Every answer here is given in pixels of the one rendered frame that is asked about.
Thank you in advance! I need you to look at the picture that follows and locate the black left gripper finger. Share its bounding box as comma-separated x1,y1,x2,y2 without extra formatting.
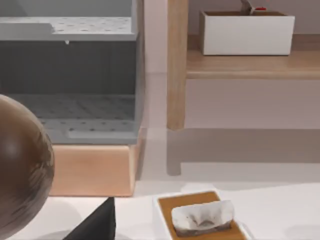
64,196,117,240

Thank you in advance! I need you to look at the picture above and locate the pale wooden drawer front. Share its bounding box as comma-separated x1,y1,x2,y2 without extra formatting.
48,143,137,197

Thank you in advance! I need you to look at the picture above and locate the white tissue box wooden lid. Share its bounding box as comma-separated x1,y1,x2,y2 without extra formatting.
152,189,255,240

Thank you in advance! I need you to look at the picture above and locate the brown round ball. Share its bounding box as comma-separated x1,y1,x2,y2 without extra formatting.
0,94,56,240

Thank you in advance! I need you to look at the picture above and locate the white tissue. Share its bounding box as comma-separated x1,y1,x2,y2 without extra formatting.
170,199,236,237

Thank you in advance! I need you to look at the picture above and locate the grey pierced drawer inside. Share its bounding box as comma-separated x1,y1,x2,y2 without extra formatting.
0,93,144,145

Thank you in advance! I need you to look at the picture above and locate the grey cabinet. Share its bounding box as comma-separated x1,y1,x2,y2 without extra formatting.
0,0,145,131

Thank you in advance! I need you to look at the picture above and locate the wooden open shelf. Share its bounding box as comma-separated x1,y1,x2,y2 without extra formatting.
166,0,320,131

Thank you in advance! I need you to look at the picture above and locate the white box wooden top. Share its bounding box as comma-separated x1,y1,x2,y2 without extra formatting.
199,9,296,56

